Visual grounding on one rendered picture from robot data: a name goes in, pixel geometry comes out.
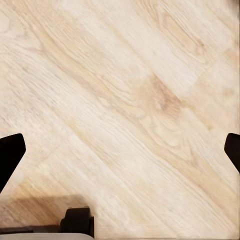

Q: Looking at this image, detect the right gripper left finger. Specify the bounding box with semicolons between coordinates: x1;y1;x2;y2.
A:
0;133;26;193

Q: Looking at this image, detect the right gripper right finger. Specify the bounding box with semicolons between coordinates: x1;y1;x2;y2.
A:
224;133;240;173

